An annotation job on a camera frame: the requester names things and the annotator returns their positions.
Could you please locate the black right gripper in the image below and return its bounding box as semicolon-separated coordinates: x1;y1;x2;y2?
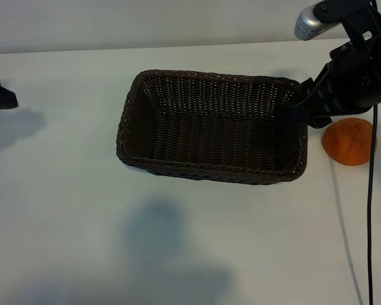
288;43;371;129

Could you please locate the orange fruit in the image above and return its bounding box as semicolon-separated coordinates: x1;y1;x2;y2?
323;117;378;166

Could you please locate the silver cylindrical wrist camera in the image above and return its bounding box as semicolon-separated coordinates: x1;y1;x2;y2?
293;3;326;41

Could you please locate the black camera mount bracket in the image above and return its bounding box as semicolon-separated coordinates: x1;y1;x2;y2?
313;0;381;48

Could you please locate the dark brown woven basket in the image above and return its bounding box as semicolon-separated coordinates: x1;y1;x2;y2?
116;69;309;187

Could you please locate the smooth black hanging cable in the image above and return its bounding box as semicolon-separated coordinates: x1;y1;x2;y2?
366;103;378;305

